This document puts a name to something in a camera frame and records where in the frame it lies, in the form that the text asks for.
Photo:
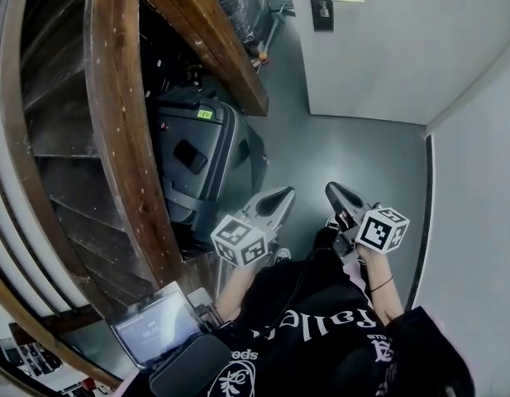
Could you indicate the black chest pouch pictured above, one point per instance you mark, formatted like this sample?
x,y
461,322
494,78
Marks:
x,y
188,366

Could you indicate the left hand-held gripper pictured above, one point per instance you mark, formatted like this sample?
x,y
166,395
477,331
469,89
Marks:
x,y
240,242

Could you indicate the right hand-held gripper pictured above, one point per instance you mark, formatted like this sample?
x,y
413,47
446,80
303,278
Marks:
x,y
382,232

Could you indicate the tablet with timer screen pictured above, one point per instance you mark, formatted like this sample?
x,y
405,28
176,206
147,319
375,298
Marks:
x,y
155,333

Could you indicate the black phone on case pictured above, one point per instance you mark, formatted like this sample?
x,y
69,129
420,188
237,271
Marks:
x,y
190,156

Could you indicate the person's left forearm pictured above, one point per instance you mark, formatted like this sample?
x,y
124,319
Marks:
x,y
236,292

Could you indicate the person's black trousers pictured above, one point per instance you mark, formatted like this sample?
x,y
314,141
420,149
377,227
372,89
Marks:
x,y
320,271

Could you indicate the person's sneaker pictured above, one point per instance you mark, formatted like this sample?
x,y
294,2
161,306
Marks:
x,y
281,255
332,221

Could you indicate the large black hard case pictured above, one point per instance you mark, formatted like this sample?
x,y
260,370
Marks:
x,y
213,180

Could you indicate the silver door lock plate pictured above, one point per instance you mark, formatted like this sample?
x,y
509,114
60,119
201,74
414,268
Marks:
x,y
320,23

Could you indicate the black tablet mount bracket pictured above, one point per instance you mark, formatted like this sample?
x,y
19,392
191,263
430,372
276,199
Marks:
x,y
205,310

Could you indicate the person's right sneaker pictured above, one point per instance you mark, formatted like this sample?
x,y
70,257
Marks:
x,y
332,221

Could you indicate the plastic wrapped pallet load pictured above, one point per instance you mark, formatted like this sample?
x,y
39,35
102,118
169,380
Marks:
x,y
238,2

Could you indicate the green label sticker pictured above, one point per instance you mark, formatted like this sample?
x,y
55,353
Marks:
x,y
204,114

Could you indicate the black skirting board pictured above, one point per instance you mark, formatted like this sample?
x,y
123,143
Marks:
x,y
424,221

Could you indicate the white door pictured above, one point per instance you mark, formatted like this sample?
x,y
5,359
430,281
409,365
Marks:
x,y
403,56

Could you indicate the person's right forearm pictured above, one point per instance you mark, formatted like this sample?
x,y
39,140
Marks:
x,y
382,296

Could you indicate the person's black printed shirt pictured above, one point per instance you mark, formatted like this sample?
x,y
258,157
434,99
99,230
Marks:
x,y
320,358

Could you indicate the dark wooden staircase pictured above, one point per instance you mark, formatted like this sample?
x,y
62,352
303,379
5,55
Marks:
x,y
93,180

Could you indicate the person's left sneaker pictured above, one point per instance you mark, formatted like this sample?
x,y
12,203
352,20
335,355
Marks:
x,y
281,255

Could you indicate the small orange cap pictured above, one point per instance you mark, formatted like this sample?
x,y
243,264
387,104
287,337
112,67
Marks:
x,y
263,55

